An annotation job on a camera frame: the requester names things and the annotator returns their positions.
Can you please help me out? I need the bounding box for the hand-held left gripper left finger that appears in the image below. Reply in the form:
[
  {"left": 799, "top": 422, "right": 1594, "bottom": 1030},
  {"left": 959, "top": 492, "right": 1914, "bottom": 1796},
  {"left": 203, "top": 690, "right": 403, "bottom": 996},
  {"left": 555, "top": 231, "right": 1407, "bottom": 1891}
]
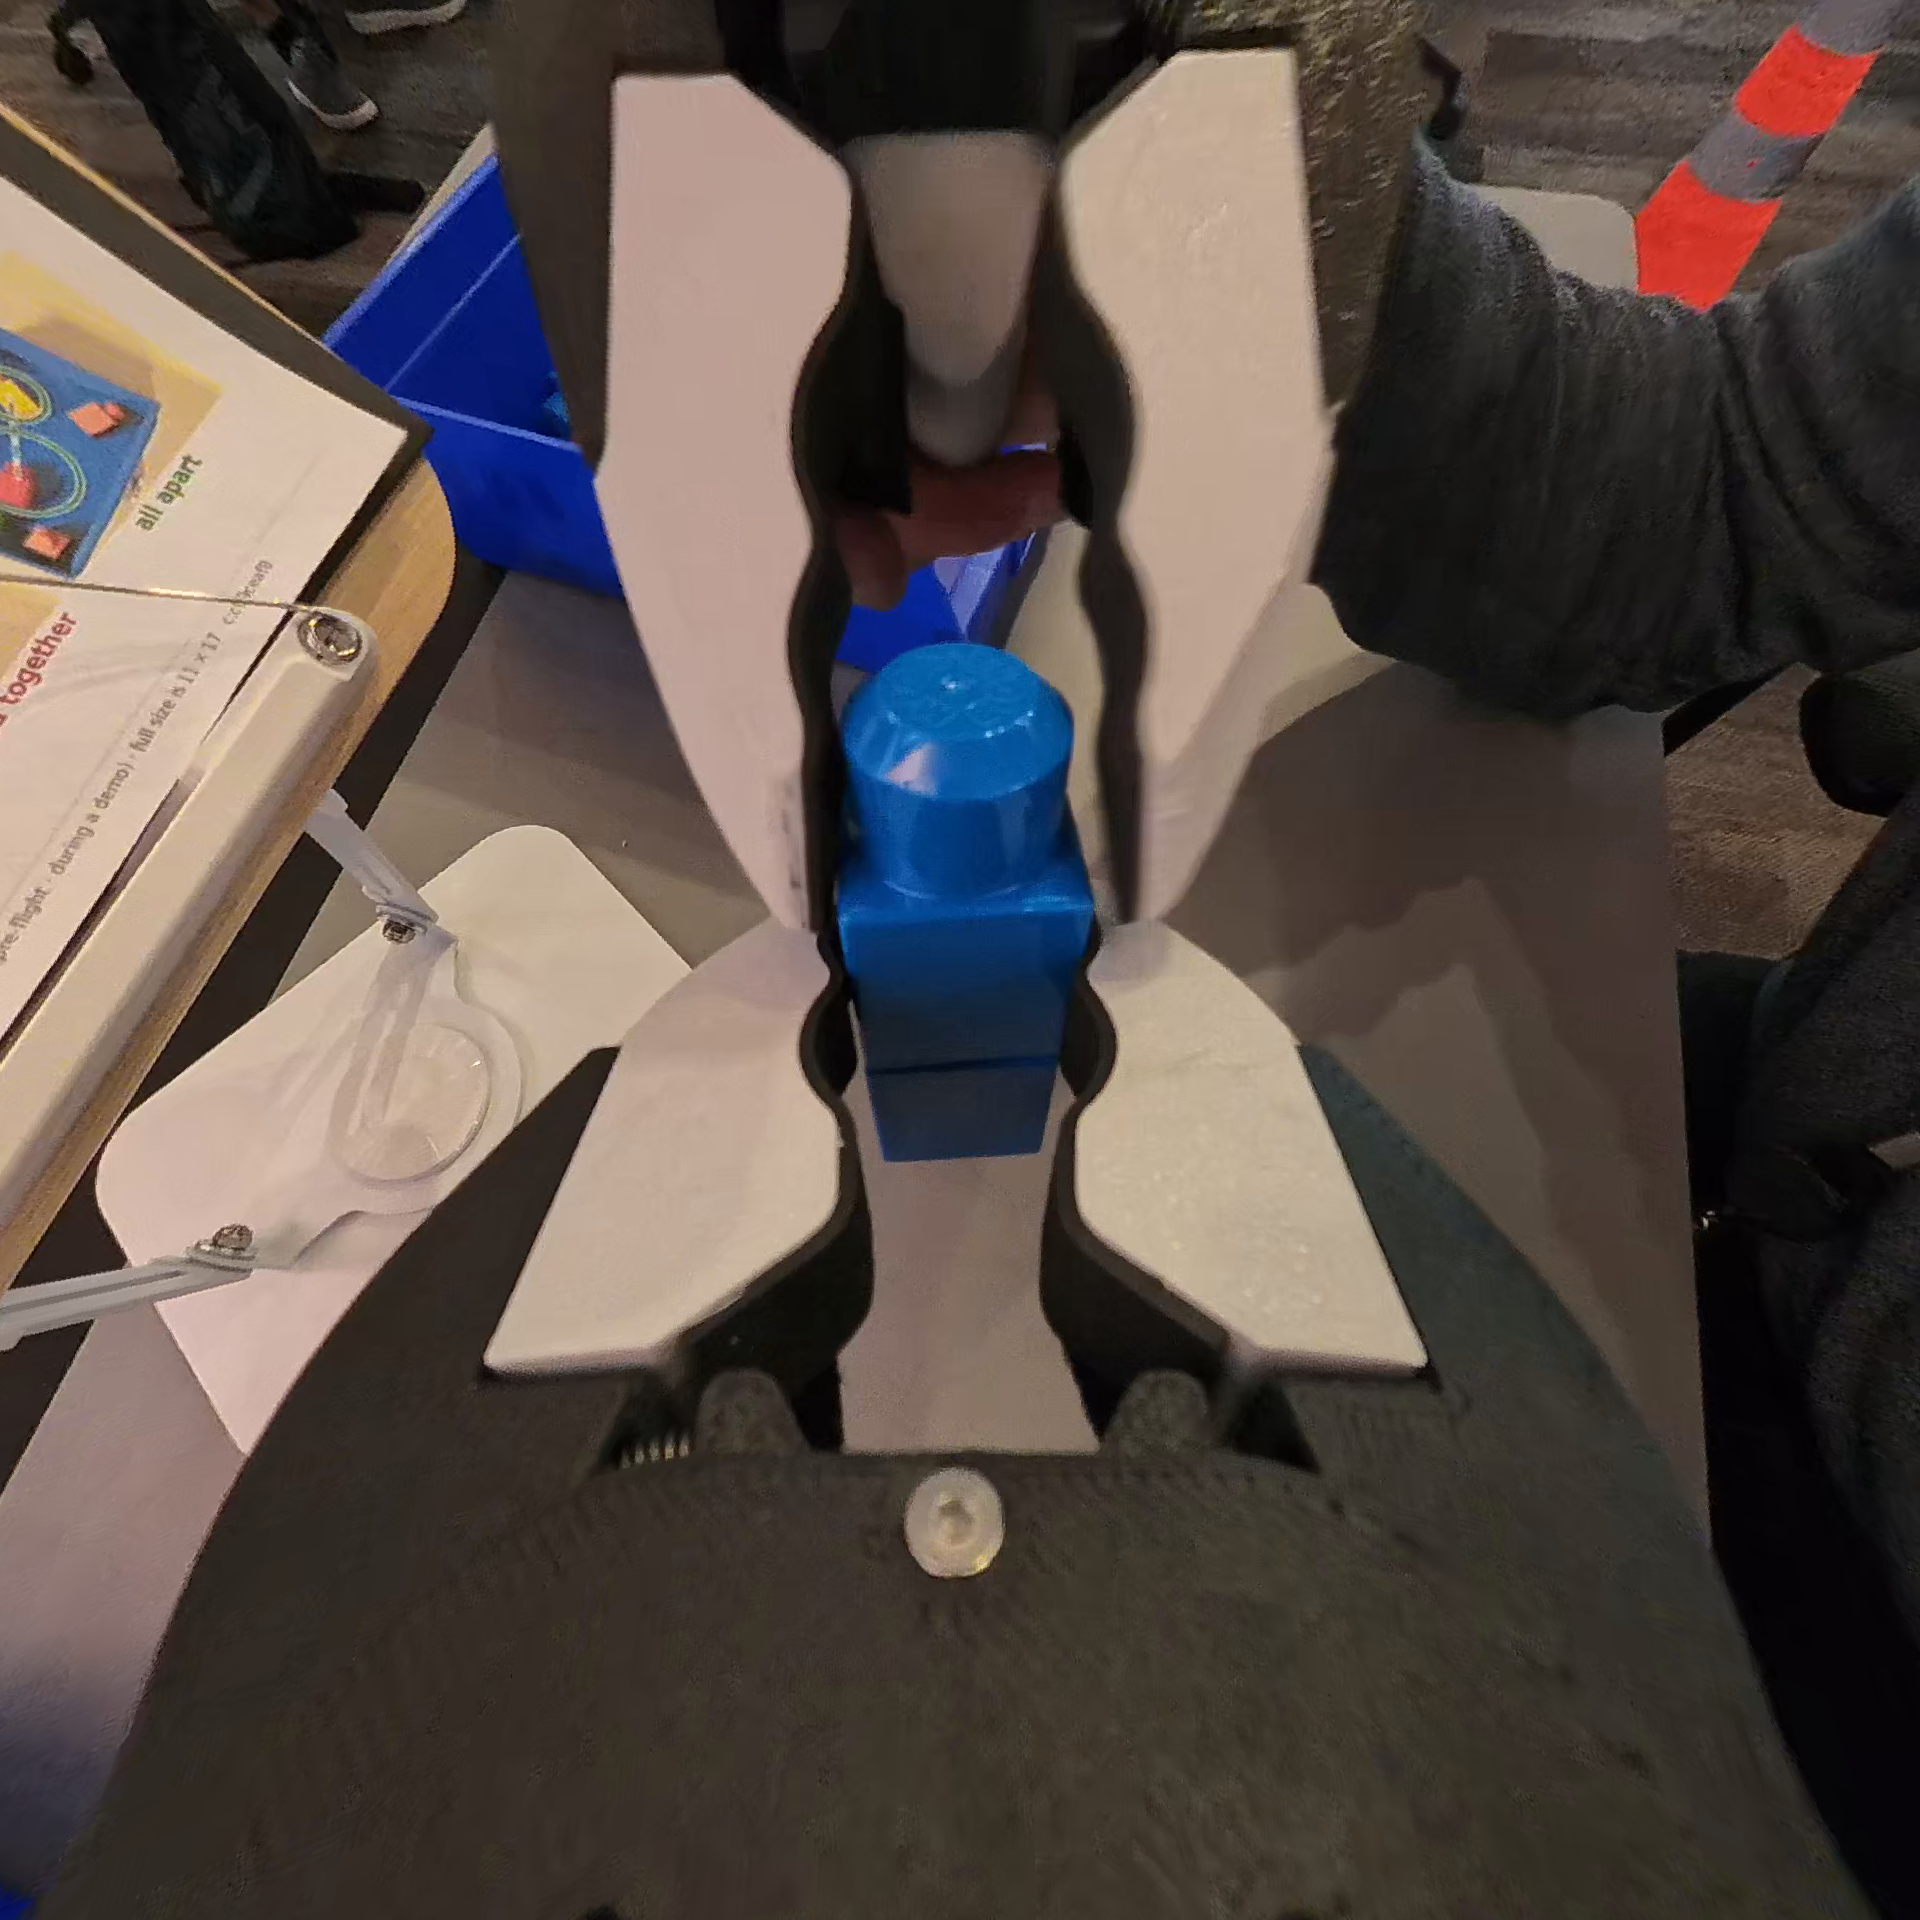
[{"left": 487, "top": 910, "right": 876, "bottom": 1431}]

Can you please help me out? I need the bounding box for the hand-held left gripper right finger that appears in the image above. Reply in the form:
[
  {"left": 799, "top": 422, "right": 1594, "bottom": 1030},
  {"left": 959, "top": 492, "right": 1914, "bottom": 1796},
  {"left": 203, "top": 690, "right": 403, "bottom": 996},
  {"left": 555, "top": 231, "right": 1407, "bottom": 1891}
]
[{"left": 1036, "top": 910, "right": 1426, "bottom": 1431}]

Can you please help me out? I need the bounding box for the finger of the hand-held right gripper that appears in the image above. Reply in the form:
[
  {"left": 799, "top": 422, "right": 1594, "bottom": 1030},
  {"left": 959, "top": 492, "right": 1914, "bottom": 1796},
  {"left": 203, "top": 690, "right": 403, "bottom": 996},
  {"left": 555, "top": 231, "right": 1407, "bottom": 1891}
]
[
  {"left": 1052, "top": 36, "right": 1337, "bottom": 917},
  {"left": 602, "top": 67, "right": 903, "bottom": 937}
]

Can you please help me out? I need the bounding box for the blue plastic bin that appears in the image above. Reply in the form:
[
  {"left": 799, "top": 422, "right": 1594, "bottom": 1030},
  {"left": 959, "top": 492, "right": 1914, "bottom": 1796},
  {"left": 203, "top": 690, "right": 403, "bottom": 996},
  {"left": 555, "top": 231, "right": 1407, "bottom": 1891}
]
[{"left": 326, "top": 134, "right": 1039, "bottom": 676}]

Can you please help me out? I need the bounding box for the blue toy building block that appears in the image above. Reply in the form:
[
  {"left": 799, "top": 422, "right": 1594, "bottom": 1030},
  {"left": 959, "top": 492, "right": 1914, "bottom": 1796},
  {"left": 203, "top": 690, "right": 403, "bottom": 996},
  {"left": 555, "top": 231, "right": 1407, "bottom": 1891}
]
[
  {"left": 833, "top": 641, "right": 1097, "bottom": 1073},
  {"left": 871, "top": 1052, "right": 1067, "bottom": 1164}
]

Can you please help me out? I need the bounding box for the person's right forearm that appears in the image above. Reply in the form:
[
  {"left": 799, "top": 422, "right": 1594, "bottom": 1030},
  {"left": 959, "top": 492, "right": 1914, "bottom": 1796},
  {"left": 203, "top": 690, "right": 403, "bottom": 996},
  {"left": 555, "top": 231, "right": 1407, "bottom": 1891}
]
[{"left": 1312, "top": 150, "right": 1920, "bottom": 723}]

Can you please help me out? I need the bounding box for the grey desk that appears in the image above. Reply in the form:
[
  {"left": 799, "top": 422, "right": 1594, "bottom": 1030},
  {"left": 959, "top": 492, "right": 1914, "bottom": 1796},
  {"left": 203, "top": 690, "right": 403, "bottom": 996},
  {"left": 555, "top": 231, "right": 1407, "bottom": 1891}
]
[{"left": 0, "top": 180, "right": 1712, "bottom": 1920}]

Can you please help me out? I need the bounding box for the white document stand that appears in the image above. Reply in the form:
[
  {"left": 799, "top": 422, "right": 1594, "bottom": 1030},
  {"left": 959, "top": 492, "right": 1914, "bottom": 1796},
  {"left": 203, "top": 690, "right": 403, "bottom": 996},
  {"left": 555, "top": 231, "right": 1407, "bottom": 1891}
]
[{"left": 0, "top": 795, "right": 697, "bottom": 1455}]

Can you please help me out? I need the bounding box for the black floor backpack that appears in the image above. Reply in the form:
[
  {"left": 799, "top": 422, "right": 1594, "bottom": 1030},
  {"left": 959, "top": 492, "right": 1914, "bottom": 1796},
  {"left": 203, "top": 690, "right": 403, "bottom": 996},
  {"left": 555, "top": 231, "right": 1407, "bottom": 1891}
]
[{"left": 76, "top": 0, "right": 368, "bottom": 265}]

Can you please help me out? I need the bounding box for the orange traffic cone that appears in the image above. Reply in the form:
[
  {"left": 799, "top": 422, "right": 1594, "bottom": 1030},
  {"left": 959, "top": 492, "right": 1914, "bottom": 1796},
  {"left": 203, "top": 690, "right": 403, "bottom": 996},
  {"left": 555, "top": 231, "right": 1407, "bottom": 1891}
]
[{"left": 1636, "top": 26, "right": 1886, "bottom": 311}]

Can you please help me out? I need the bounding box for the instruction board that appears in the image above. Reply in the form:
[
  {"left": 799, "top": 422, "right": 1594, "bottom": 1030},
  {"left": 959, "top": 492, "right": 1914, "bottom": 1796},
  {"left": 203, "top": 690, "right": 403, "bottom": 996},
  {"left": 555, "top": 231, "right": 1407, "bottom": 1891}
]
[{"left": 0, "top": 106, "right": 457, "bottom": 1278}]

